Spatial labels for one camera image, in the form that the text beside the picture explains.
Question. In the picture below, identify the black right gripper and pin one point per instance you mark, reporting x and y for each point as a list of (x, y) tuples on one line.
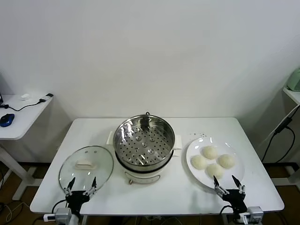
[(234, 200)]

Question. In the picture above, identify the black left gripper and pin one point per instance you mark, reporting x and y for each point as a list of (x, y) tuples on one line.
[(77, 199)]

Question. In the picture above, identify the white steamed baozi bun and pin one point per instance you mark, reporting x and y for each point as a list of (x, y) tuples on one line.
[(209, 152), (226, 161), (198, 162), (215, 171)]

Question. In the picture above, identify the round glass pot lid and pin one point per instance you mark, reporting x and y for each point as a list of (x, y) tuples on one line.
[(98, 159)]

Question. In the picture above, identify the blue computer mouse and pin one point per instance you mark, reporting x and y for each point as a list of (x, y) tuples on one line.
[(6, 120)]

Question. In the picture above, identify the stainless steel perforated steamer pot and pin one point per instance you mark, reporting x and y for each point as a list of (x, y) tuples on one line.
[(126, 140)]

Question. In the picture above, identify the round white plate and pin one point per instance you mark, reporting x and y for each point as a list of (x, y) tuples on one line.
[(197, 147)]

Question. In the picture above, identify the cream electric cooker base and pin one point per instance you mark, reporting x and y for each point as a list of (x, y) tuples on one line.
[(143, 177)]

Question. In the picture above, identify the white side desk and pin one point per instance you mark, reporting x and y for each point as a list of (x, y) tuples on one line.
[(23, 122)]

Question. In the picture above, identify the small white case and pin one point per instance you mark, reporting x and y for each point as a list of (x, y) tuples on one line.
[(24, 96)]

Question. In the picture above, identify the white shelf table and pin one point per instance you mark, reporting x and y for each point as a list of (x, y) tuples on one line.
[(293, 95)]

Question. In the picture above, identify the dark monitor edge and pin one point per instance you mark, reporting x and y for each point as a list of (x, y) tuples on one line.
[(1, 93)]

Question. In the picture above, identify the mint green appliance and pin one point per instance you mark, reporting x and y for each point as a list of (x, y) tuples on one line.
[(294, 80)]

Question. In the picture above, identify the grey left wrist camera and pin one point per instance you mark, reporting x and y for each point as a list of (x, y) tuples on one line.
[(63, 214)]

